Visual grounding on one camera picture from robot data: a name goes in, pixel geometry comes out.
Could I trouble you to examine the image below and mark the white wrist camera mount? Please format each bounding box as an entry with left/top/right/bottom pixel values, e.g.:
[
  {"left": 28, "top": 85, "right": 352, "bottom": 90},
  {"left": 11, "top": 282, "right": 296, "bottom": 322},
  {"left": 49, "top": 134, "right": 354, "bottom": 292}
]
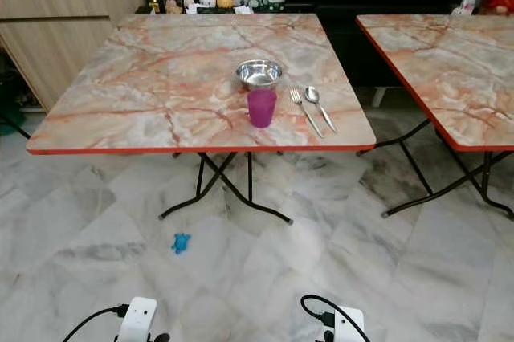
[
  {"left": 331, "top": 306, "right": 365, "bottom": 342},
  {"left": 118, "top": 296, "right": 159, "bottom": 342}
]

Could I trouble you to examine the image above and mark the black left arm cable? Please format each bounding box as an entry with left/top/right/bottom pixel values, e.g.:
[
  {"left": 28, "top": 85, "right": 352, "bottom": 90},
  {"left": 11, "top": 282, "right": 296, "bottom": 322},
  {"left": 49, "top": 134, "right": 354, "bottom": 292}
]
[{"left": 61, "top": 303, "right": 130, "bottom": 342}]

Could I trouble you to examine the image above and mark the steel spoon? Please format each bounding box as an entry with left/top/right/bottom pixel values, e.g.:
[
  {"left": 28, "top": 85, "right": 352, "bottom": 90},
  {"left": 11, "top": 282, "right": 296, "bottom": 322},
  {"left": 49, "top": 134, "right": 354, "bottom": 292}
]
[{"left": 304, "top": 84, "right": 339, "bottom": 136}]

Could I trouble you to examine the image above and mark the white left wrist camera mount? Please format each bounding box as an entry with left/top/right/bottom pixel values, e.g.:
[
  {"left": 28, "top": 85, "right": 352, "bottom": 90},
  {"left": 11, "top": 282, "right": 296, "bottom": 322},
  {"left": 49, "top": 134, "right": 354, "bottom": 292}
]
[{"left": 118, "top": 296, "right": 159, "bottom": 342}]

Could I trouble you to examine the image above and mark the marble-print folding table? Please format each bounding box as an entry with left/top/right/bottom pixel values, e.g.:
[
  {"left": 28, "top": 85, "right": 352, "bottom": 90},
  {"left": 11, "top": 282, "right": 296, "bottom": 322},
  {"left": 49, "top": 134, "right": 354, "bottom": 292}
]
[
  {"left": 25, "top": 14, "right": 377, "bottom": 226},
  {"left": 355, "top": 14, "right": 514, "bottom": 222}
]

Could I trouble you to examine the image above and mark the steel fork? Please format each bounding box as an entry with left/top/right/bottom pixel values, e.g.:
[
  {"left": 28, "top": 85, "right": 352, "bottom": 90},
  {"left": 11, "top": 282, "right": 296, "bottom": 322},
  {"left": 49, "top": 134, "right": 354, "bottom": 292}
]
[{"left": 288, "top": 88, "right": 325, "bottom": 140}]

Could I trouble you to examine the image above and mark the purple plastic cup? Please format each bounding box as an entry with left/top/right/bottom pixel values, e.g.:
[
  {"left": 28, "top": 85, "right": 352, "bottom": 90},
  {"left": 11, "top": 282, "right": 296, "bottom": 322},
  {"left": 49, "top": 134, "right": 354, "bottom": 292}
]
[{"left": 246, "top": 88, "right": 279, "bottom": 129}]

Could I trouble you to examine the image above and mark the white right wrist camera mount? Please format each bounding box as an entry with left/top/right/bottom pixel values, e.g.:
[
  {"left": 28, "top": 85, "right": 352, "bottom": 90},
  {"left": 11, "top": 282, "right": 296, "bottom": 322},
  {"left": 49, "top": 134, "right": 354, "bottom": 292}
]
[{"left": 331, "top": 306, "right": 365, "bottom": 342}]

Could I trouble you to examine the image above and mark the small blue toy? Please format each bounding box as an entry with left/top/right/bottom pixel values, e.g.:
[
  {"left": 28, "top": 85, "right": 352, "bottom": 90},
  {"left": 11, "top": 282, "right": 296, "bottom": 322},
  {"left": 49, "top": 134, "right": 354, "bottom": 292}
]
[{"left": 171, "top": 232, "right": 192, "bottom": 256}]

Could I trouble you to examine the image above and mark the light wooden cabinet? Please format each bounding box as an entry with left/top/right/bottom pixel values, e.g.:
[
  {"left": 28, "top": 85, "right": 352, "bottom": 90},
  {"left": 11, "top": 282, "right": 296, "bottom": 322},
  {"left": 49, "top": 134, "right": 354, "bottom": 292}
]
[{"left": 0, "top": 0, "right": 148, "bottom": 112}]

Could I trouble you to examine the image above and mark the small steel bowl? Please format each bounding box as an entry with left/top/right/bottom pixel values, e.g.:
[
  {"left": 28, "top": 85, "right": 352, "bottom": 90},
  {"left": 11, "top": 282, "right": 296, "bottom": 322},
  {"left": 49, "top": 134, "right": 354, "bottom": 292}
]
[{"left": 235, "top": 59, "right": 284, "bottom": 92}]

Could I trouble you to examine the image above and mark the green floor item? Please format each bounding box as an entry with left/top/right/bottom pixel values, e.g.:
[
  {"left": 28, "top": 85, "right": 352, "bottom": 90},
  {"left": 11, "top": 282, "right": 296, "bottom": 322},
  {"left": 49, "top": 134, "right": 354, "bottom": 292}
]
[{"left": 0, "top": 77, "right": 27, "bottom": 136}]

